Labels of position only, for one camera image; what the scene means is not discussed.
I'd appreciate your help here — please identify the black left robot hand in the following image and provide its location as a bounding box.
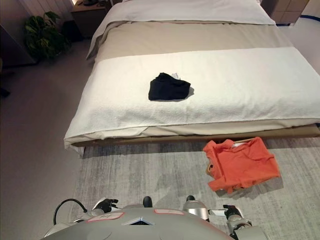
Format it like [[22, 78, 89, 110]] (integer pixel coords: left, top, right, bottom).
[[92, 198, 121, 214]]

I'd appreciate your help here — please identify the black bag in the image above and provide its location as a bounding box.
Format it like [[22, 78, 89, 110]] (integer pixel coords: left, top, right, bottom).
[[61, 19, 84, 43]]

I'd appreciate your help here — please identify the white textured blanket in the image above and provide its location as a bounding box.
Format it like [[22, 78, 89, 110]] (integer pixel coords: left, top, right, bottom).
[[63, 46, 320, 141]]

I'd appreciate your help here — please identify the beige duvet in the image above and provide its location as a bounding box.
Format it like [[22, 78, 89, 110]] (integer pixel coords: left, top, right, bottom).
[[86, 19, 295, 61]]

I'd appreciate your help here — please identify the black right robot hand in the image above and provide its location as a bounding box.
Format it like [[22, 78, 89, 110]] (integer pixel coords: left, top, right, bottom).
[[208, 204, 242, 219]]

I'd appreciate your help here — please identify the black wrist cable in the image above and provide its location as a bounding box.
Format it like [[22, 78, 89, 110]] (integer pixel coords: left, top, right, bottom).
[[53, 198, 88, 226]]

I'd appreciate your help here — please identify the black garment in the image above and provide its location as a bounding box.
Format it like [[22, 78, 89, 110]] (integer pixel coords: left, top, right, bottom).
[[147, 72, 192, 102]]

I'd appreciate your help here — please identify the wooden nightstand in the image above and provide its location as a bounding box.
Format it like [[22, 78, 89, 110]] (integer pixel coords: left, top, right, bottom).
[[70, 3, 107, 40]]

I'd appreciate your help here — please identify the wooden dresser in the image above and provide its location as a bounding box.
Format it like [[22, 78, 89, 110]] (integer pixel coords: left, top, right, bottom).
[[271, 0, 310, 25]]

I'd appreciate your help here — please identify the low bed with beige base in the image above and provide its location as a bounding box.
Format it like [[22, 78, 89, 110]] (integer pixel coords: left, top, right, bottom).
[[63, 0, 320, 158]]

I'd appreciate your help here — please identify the grey robot torso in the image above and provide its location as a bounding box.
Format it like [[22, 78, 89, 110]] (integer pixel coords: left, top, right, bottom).
[[39, 207, 236, 240]]

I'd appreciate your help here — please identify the green potted plant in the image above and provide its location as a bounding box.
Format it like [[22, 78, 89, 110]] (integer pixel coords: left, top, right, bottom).
[[23, 11, 72, 61]]

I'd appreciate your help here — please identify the silver right robot leg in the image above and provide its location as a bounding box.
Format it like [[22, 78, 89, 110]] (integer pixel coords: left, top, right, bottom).
[[182, 199, 210, 223]]

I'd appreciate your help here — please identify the grey rug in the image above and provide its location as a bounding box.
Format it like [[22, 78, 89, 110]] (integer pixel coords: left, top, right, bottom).
[[72, 136, 320, 240]]

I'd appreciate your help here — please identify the orange shirt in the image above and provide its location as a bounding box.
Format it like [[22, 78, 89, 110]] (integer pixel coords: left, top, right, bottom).
[[202, 136, 281, 195]]

